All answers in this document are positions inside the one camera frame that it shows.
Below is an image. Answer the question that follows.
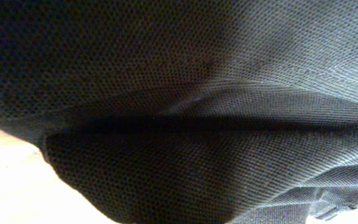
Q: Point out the black polo shirt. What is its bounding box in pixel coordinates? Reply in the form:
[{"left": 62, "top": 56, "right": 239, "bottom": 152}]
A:
[{"left": 0, "top": 0, "right": 358, "bottom": 223}]

